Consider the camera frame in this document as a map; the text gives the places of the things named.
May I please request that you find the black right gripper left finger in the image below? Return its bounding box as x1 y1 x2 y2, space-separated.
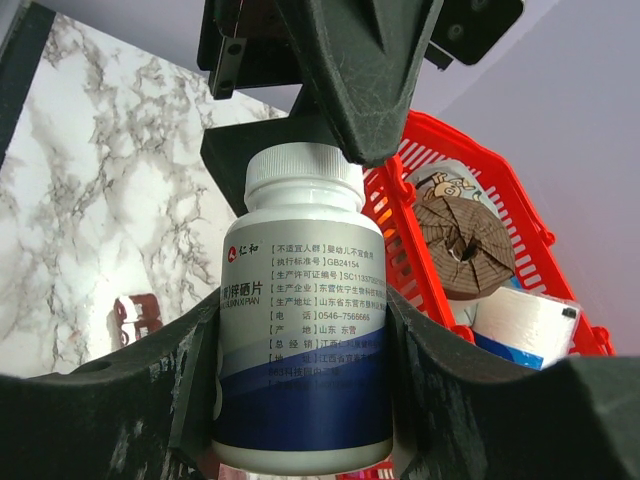
1 292 220 479

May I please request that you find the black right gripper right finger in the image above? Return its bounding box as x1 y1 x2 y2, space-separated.
387 289 639 479

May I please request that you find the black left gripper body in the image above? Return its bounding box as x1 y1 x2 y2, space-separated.
197 0 302 100

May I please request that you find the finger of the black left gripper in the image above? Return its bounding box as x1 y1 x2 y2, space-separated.
277 0 443 167
199 84 331 221

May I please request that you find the white bottle cap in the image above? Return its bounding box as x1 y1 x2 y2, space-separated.
245 142 364 194

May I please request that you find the white pill bottle blue label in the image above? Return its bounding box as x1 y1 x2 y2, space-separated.
210 142 394 476

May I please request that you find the red plastic shopping basket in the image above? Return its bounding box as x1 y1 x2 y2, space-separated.
365 113 625 479

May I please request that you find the white toilet paper roll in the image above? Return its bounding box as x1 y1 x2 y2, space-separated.
471 287 581 370

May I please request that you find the grey cartoon snack bag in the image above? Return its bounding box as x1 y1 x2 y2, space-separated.
407 160 498 214

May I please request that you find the brown pleated paper package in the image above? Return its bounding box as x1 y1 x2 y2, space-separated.
413 196 515 301

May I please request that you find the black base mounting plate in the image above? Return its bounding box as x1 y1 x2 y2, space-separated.
1 1 56 163

